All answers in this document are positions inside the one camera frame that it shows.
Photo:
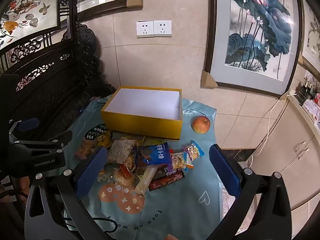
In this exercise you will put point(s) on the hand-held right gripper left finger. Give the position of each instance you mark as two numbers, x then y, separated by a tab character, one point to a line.
91	170

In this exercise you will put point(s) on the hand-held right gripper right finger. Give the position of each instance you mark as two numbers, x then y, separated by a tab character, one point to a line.
225	170

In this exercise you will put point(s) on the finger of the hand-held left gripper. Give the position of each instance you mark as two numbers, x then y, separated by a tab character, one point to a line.
28	125
60	138

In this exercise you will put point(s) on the blue snack packet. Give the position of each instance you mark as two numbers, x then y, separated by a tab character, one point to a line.
153	155

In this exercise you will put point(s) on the yellow cardboard box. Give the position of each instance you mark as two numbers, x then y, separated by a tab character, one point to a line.
140	127

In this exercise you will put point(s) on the person's left hand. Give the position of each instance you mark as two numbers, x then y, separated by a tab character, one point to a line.
23	183

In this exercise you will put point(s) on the orange chip packet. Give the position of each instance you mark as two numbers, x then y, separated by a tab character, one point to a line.
85	148

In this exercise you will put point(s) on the yellow snack packet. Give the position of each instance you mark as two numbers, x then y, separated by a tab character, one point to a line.
105	140

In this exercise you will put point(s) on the clear nut packet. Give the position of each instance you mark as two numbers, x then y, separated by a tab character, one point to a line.
120	150

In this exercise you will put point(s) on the purple cartoon snack packet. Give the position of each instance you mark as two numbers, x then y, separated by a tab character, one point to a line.
192	151

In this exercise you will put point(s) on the white cartoon snack packet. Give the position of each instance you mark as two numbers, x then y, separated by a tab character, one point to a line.
178	161

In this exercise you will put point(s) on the red apple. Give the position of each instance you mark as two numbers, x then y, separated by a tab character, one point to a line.
201	124

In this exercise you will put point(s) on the red-brown snack bar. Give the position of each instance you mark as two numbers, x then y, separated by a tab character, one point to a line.
166	180

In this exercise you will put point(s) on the light blue printed cloth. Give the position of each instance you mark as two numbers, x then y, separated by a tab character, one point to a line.
175	205

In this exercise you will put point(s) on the white cabinet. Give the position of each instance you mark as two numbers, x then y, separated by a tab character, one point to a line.
287	155

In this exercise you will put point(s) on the pink and white packets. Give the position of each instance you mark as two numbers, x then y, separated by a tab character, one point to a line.
312	108

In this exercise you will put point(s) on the dark knife block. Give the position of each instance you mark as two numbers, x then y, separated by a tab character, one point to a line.
308	87

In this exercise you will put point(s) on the framed lotus painting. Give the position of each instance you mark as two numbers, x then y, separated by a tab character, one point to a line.
250	30

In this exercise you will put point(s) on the framed branch painting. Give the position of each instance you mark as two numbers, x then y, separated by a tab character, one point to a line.
311	35

